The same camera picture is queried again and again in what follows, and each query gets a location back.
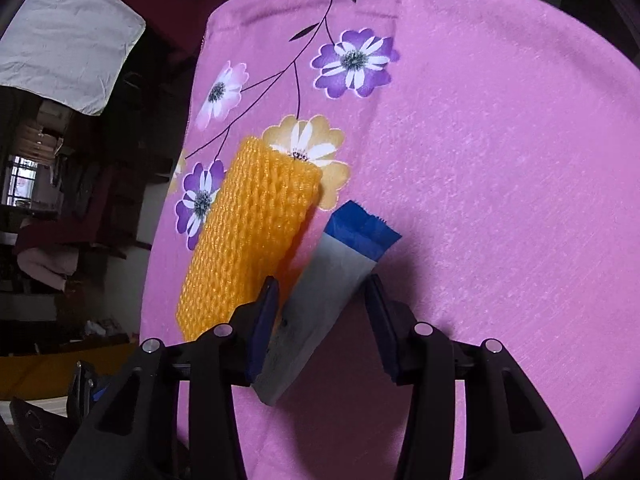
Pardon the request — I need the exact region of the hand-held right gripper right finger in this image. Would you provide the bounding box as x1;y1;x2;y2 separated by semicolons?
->
364;274;586;480

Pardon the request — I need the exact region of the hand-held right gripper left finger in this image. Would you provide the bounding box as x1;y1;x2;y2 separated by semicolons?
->
52;276;281;480

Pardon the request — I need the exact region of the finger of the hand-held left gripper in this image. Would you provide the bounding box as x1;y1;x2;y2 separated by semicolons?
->
69;360;109;416

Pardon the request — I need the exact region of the blue and grey wrapper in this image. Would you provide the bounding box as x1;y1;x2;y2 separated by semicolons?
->
251;200;403;407

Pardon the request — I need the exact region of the orange foam net sleeve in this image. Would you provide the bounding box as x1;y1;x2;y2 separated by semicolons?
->
176;136;323;342

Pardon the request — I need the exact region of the pink cloth pile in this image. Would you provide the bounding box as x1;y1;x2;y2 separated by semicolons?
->
15;247;79;292

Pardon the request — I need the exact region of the pink floral tablecloth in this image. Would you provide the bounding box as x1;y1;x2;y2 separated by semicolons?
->
137;0;640;480

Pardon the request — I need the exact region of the barred window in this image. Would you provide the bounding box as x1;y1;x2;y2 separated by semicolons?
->
7;155;40;207

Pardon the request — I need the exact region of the dark red chair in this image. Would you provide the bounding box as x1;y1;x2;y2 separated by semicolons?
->
107;0;221;56

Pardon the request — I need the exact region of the white cloth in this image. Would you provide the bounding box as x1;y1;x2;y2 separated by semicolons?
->
0;0;147;117

